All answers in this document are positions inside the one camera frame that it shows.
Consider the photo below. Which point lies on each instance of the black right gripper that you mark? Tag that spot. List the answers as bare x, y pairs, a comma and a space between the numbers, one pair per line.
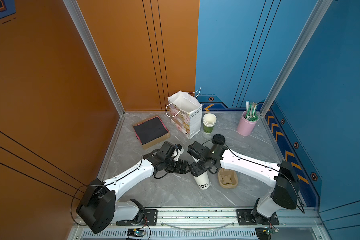
194, 170

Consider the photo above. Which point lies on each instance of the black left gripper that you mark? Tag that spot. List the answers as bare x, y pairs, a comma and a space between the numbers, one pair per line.
180, 169

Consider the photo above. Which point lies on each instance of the white paper cup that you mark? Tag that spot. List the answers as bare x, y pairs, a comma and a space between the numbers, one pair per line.
203, 181

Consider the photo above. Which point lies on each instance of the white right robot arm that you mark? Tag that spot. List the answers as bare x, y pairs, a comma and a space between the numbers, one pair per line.
281, 178

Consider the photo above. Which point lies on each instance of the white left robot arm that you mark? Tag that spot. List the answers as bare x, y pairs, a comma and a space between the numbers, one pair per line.
100, 206

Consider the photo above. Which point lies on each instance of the stack of pulp cup carriers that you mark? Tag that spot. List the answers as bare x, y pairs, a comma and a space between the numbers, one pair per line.
228, 179

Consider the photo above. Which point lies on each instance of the stack of black cup lids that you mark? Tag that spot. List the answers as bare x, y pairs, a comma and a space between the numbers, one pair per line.
218, 139

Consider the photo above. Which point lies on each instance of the cardboard napkin box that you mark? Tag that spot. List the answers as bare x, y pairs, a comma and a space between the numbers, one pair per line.
149, 145

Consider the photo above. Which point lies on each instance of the stack of green paper cups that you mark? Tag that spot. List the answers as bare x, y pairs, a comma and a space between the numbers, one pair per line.
209, 121

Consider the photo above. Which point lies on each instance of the cartoon animal paper gift bag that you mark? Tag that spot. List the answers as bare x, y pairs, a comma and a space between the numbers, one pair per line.
185, 112

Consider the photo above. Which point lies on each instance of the pink straw holder cup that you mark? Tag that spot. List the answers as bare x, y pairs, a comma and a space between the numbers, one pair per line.
245, 127

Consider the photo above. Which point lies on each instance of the bundle of wrapped straws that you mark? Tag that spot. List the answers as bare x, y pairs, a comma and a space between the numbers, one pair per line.
251, 114

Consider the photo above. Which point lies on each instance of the small green circuit board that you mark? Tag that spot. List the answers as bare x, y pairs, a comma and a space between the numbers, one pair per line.
136, 234

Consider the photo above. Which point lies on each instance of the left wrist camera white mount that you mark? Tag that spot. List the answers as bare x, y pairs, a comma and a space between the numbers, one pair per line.
177, 152

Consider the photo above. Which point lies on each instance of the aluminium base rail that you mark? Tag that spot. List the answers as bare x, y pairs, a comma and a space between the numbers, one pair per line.
214, 223

